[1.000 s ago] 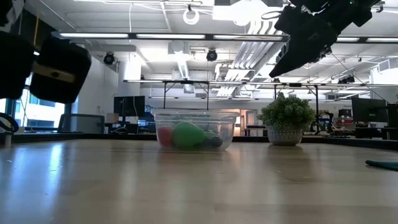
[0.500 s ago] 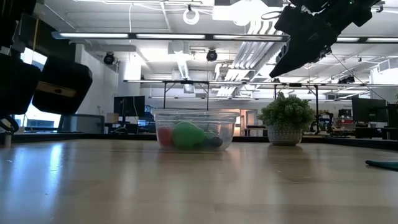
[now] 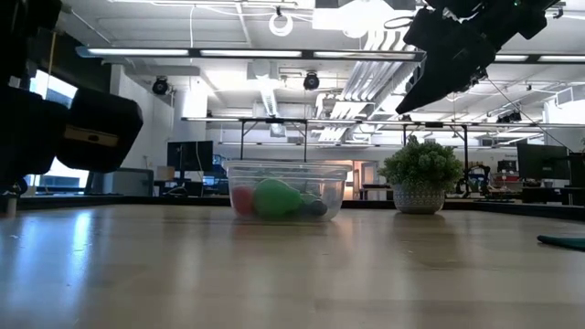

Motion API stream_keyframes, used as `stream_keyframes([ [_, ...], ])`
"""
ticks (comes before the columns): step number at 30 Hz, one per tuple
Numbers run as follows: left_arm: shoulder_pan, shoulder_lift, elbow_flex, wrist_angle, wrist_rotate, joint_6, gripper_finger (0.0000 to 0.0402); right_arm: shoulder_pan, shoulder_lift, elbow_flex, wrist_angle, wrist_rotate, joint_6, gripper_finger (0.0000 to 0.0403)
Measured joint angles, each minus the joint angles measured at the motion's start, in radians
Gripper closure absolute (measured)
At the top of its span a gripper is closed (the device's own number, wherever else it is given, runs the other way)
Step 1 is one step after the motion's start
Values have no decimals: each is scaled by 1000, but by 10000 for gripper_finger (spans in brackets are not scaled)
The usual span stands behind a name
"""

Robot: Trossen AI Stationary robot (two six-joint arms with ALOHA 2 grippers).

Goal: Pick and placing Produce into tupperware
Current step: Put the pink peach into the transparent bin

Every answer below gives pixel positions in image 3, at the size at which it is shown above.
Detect green potted plant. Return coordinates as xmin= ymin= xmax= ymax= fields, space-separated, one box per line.
xmin=378 ymin=135 xmax=465 ymax=215

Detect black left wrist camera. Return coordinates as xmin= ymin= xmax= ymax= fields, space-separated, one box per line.
xmin=56 ymin=86 xmax=144 ymax=174

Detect green toy pear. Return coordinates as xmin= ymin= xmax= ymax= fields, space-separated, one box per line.
xmin=252 ymin=178 xmax=303 ymax=218

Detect clear plastic tupperware container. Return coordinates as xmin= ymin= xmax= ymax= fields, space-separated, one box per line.
xmin=226 ymin=160 xmax=353 ymax=223

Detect red toy strawberry green leaves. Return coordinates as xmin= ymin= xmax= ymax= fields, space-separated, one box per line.
xmin=231 ymin=184 xmax=256 ymax=217

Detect small dark toy berry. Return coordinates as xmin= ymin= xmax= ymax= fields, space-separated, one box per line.
xmin=306 ymin=199 xmax=329 ymax=218

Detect white hanging ring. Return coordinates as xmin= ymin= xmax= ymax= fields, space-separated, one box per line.
xmin=268 ymin=11 xmax=294 ymax=37

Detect black computer monitor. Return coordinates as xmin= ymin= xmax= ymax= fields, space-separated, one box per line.
xmin=569 ymin=153 xmax=585 ymax=188
xmin=166 ymin=140 xmax=214 ymax=172
xmin=516 ymin=143 xmax=570 ymax=180

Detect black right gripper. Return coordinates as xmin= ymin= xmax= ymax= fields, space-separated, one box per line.
xmin=395 ymin=0 xmax=527 ymax=115

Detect large office window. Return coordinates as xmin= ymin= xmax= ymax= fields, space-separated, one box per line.
xmin=25 ymin=68 xmax=110 ymax=191

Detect dark green cloth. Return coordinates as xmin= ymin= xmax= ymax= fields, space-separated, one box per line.
xmin=537 ymin=234 xmax=585 ymax=251

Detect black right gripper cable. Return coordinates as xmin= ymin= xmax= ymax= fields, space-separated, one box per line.
xmin=383 ymin=15 xmax=416 ymax=31

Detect black metal rig frame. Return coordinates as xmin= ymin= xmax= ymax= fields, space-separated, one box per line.
xmin=75 ymin=45 xmax=585 ymax=64

